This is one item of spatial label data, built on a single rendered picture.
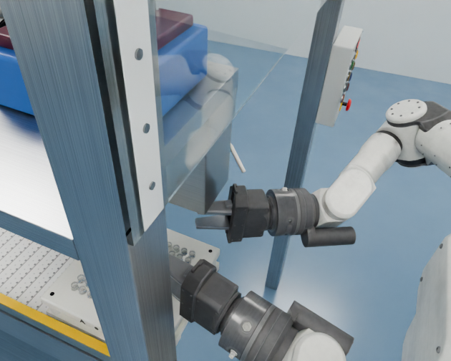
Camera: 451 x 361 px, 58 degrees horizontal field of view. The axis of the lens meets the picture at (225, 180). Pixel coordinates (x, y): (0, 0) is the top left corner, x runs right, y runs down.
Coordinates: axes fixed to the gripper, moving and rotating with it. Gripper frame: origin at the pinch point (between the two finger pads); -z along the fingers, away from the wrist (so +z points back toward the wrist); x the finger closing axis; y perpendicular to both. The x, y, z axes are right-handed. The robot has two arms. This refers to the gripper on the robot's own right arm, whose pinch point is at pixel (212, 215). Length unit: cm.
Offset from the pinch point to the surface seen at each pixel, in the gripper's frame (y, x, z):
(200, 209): -1.9, -3.6, -2.7
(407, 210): 95, 103, 140
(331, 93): 51, 3, 44
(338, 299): 45, 107, 76
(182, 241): 4.3, 11.7, -4.6
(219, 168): 2.2, -9.1, 0.7
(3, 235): 17, 21, -44
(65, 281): -2.3, 13.1, -26.8
